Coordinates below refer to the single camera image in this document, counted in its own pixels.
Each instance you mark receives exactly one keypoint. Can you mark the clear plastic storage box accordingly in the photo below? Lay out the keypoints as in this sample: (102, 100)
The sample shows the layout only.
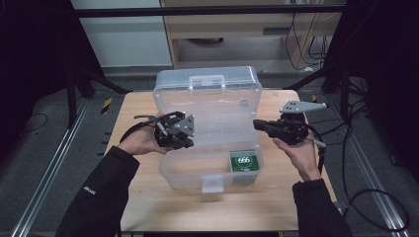
(210, 108)

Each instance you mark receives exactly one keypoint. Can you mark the light wooden desk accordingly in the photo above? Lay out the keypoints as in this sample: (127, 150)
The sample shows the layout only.
(230, 26)

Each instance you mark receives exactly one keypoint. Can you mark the aluminium floor rail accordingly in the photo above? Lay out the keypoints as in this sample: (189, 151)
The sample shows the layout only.
(46, 174)
(372, 177)

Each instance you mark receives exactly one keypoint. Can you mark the black curtain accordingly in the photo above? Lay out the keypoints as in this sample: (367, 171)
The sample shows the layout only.
(33, 49)
(388, 65)

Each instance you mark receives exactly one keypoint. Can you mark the yellow black tape strip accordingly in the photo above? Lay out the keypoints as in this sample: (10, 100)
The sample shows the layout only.
(106, 106)
(314, 98)

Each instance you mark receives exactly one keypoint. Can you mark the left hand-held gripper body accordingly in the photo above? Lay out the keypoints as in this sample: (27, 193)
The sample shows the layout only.
(171, 131)

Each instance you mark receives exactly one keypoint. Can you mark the black metal stand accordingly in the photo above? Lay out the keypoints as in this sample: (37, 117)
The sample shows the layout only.
(71, 98)
(344, 92)

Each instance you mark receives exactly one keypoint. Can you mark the white cabinet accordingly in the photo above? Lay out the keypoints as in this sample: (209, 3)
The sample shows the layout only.
(125, 39)

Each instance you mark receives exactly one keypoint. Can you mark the person's left hand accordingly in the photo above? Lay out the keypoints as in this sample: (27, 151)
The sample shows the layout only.
(141, 141)

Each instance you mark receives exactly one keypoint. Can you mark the black horizontal bar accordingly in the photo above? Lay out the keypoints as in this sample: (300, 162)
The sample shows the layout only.
(131, 11)

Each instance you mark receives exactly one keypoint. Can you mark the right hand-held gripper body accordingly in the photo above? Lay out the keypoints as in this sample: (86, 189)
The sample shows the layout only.
(293, 128)

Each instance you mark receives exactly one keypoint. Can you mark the person's right hand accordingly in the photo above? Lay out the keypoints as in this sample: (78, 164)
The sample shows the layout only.
(303, 158)

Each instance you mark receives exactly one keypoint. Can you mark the white plug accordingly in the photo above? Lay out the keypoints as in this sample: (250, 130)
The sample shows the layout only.
(308, 69)

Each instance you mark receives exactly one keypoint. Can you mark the green and white carton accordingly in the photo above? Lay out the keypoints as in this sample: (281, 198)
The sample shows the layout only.
(244, 161)

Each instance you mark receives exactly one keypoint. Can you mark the dark round object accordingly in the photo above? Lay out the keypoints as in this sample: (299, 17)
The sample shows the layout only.
(206, 41)

